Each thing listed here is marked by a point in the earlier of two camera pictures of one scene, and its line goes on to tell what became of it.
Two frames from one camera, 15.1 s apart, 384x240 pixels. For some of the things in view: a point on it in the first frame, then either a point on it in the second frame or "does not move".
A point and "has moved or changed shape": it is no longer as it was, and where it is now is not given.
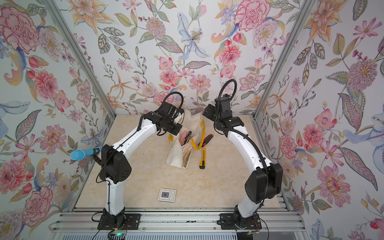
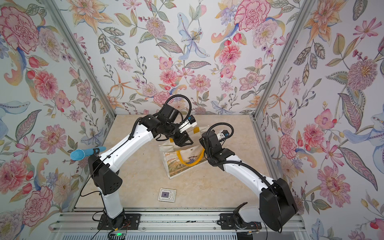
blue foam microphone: x=79 y=154 does not move
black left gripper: x=177 y=128 → x=182 y=138
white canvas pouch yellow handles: x=192 y=134 has moved or changed shape
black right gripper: x=210 y=111 → x=203 y=141
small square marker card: x=167 y=195 does not move
